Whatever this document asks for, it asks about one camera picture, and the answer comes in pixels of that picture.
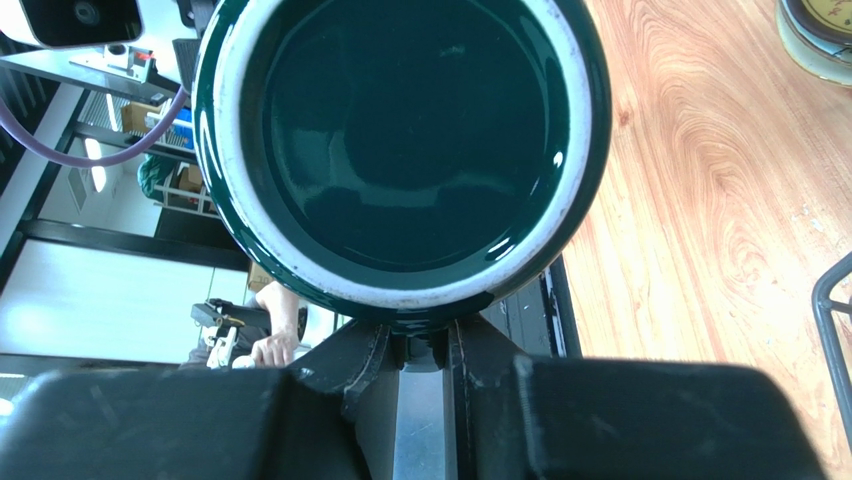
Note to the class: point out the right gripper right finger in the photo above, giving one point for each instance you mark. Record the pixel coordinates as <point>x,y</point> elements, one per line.
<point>521,416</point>

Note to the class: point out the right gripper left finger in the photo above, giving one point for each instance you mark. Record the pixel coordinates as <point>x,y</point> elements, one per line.
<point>304,421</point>

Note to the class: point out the dark green mug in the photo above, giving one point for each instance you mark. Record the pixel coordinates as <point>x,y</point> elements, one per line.
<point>402,161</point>

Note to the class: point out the light green flower plate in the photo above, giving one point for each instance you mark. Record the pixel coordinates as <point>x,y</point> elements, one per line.
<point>826,60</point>

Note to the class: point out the yellow patterned black-rim plate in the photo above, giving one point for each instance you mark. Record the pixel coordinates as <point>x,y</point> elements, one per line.
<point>829,20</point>

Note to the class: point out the background person forearm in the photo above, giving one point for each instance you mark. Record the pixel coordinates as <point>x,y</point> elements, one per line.
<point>282,305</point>

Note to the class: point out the background person hand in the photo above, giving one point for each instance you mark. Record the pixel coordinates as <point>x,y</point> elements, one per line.
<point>275,351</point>

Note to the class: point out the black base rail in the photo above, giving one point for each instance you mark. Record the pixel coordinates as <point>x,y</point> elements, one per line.
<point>540,318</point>

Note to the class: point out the grey wire dish rack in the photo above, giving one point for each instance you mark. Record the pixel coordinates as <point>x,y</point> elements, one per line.
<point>823,306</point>

